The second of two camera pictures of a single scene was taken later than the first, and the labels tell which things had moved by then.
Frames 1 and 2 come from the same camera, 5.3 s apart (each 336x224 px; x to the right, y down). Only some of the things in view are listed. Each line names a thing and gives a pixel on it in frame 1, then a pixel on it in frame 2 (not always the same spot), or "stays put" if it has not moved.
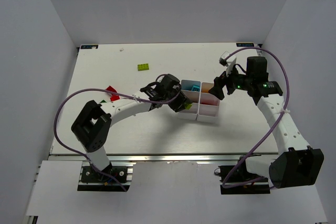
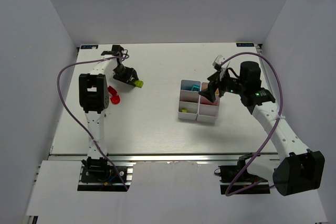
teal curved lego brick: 195,88 stays put
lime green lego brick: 143,67 → 138,83
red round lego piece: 114,97 stays put
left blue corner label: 87,46 stays put
